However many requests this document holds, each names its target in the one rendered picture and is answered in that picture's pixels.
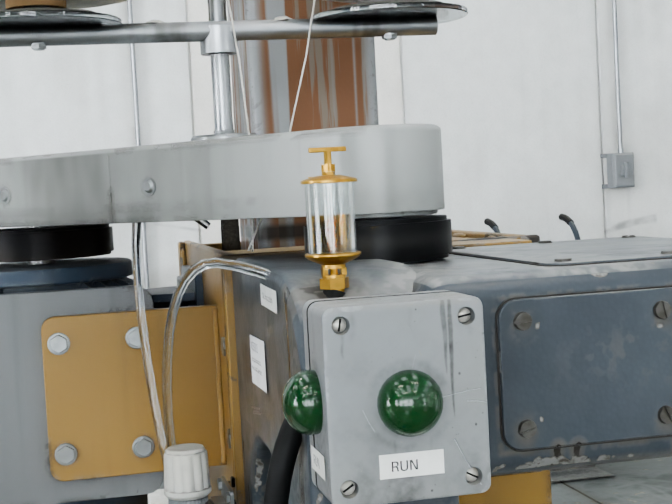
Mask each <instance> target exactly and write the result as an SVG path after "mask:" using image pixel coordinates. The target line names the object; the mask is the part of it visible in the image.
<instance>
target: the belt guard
mask: <svg viewBox="0 0 672 504"><path fill-rule="evenodd" d="M339 146H346V151H340V152H331V158H332V164H335V175H345V176H350V177H355V178H357V181H356V182H354V197H355V216H356V219H369V218H388V217H404V216H418V215H429V214H436V213H438V210H440V209H444V208H445V202H444V182H443V162H442V142H441V129H440V127H439V126H437V125H435V124H386V125H367V126H352V127H339V128H328V129H317V130H306V131H295V132H284V133H273V134H262V135H252V136H241V137H230V138H219V139H208V140H197V141H186V142H175V143H164V144H153V145H143V146H132V147H121V148H110V149H99V150H88V151H77V152H66V153H55V154H45V155H34V156H23V157H12V158H1V159H0V228H4V227H32V226H60V225H89V224H117V223H146V222H174V221H202V220H231V219H259V218H287V217H306V206H305V188H304V185H306V184H303V185H302V184H300V182H301V181H302V180H305V179H308V177H315V176H321V175H322V172H321V165H324V153H323V152H319V153H308V148H318V147H339Z"/></svg>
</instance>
